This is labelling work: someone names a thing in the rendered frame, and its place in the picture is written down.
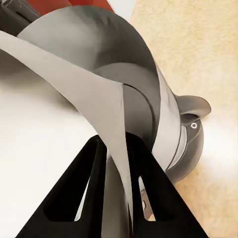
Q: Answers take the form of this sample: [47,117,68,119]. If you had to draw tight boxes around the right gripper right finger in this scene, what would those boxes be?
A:
[125,132,209,238]

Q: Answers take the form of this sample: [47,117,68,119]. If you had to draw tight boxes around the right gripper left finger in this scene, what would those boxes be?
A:
[16,134,107,238]

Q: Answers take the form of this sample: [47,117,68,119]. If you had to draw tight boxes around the paper coffee filter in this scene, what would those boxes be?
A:
[0,31,133,238]

